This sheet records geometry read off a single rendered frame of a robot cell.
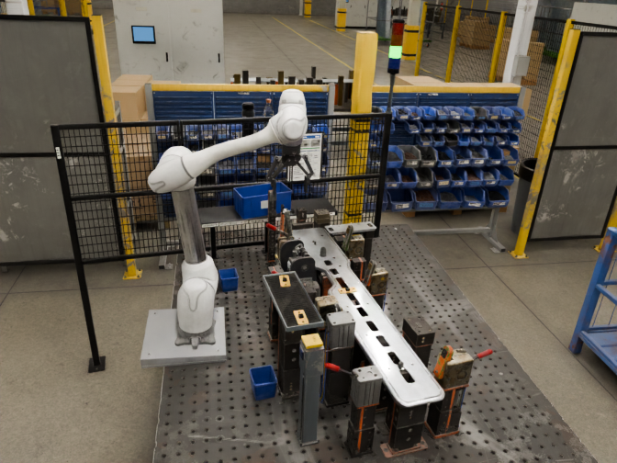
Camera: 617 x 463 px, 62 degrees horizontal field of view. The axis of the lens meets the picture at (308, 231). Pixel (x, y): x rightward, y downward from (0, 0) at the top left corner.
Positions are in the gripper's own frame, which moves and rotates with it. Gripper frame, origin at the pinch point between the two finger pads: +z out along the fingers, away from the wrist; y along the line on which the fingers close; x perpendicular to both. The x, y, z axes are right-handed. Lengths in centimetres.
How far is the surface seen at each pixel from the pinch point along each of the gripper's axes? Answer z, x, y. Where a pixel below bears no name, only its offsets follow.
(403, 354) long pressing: 46, -58, 29
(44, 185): 65, 207, -129
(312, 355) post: 34, -64, -9
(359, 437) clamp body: 67, -73, 6
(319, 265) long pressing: 46, 14, 20
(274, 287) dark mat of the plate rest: 30.1, -25.4, -12.8
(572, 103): 3, 148, 285
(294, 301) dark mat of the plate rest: 30.1, -36.6, -8.1
